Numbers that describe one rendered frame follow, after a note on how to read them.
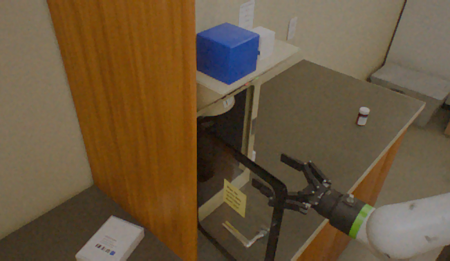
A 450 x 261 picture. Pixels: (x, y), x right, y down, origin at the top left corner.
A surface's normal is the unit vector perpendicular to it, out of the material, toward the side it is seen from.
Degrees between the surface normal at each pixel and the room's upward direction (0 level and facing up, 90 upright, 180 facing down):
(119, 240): 0
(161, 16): 90
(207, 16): 90
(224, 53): 90
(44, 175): 90
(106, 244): 0
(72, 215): 0
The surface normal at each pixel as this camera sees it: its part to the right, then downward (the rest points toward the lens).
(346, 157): 0.04, -0.79
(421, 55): -0.66, 0.44
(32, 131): 0.76, 0.42
